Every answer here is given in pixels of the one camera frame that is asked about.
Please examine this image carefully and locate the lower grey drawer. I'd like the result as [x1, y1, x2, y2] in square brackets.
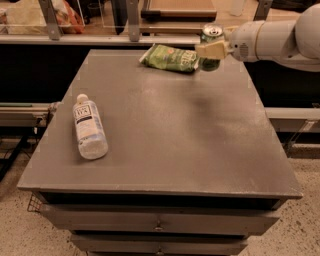
[71, 235, 247, 256]

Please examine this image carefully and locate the grey drawer cabinet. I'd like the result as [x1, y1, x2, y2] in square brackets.
[18, 50, 301, 241]

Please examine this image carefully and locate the wooden framed board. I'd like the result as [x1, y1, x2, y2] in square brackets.
[141, 0, 217, 19]

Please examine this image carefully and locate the green soda can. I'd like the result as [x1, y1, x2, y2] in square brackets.
[198, 23, 224, 72]

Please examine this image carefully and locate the clear plastic bin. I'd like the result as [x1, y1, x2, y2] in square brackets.
[0, 0, 84, 35]

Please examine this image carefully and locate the green jalapeno chip bag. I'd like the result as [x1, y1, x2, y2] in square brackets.
[139, 44, 199, 73]

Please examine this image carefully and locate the clear plastic water bottle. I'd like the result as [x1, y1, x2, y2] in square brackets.
[73, 94, 108, 160]

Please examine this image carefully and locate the upper grey drawer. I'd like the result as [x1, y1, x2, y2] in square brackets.
[40, 204, 279, 236]

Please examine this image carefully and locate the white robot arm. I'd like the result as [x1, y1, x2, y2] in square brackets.
[195, 4, 320, 72]

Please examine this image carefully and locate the grey drawer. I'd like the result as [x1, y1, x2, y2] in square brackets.
[40, 204, 279, 236]
[71, 235, 247, 256]

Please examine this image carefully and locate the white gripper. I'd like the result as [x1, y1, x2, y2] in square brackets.
[195, 21, 264, 62]

